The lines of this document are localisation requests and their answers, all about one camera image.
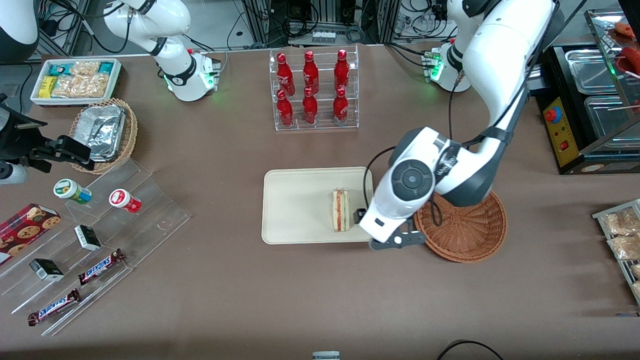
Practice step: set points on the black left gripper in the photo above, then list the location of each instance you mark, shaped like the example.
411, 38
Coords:
359, 216

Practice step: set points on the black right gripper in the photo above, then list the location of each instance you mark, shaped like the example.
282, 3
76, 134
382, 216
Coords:
15, 136

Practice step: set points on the triangular sandwich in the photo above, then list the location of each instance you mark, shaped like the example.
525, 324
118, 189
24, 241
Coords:
341, 210

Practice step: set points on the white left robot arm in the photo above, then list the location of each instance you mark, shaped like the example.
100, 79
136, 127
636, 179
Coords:
500, 65

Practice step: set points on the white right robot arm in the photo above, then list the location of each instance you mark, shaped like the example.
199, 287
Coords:
175, 22

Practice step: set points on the light wicker basket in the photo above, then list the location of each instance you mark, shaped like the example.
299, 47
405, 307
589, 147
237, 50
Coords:
130, 130

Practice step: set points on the cream plastic tray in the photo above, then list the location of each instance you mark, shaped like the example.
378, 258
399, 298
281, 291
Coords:
300, 205

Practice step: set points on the brown wicker basket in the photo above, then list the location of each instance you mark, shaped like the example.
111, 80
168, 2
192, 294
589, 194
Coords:
470, 235

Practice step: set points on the green lid cup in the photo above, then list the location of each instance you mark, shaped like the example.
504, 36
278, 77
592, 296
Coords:
70, 190

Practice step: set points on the aluminium foil containers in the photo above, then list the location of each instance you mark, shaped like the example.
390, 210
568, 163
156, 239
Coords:
102, 130

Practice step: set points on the red lid cup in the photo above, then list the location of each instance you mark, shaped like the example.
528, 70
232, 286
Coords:
124, 200

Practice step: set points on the large rice cracker bag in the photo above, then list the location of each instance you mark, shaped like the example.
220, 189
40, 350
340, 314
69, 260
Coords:
80, 86

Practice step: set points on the white plastic snack bin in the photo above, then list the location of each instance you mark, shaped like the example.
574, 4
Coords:
35, 97

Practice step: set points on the yellow snack packet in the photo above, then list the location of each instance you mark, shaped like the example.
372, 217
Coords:
48, 87

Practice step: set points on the small black box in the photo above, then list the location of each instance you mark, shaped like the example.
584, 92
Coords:
46, 270
88, 238

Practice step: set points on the clear rice cracker bag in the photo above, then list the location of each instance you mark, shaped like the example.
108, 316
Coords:
85, 68

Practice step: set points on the teal snack packet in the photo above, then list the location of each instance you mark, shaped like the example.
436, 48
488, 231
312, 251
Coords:
58, 70
106, 68

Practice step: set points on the clear acrylic stepped display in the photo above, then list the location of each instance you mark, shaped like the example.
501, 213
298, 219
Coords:
150, 215

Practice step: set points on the red cookie box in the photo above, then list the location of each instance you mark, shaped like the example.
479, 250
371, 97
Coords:
25, 231

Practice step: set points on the clear acrylic bottle rack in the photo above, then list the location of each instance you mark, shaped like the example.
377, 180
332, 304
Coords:
315, 125

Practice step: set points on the red cola bottle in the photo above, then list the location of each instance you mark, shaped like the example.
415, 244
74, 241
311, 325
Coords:
340, 107
310, 74
310, 109
285, 110
285, 75
341, 72

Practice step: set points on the snickers bar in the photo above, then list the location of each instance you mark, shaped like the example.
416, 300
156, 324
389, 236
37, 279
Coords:
100, 267
54, 306

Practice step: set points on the grey object at table edge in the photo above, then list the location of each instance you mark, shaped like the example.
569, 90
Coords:
326, 355

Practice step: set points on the white power strip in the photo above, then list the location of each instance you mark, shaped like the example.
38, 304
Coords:
323, 37

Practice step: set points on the black yellow food warmer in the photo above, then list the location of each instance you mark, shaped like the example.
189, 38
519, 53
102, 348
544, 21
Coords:
565, 145

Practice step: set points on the red emergency stop button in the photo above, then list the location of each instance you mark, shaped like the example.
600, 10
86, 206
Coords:
552, 115

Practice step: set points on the clear snack bag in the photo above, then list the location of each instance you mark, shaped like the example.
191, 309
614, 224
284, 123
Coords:
625, 247
620, 222

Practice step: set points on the steel warmer pan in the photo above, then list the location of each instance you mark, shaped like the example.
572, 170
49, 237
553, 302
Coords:
607, 117
592, 72

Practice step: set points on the red sausage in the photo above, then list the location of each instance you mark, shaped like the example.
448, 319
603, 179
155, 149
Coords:
631, 59

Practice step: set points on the orange sausage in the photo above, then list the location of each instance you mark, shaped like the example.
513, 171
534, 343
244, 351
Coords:
627, 29

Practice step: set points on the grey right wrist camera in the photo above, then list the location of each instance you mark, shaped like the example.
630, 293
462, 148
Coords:
12, 173

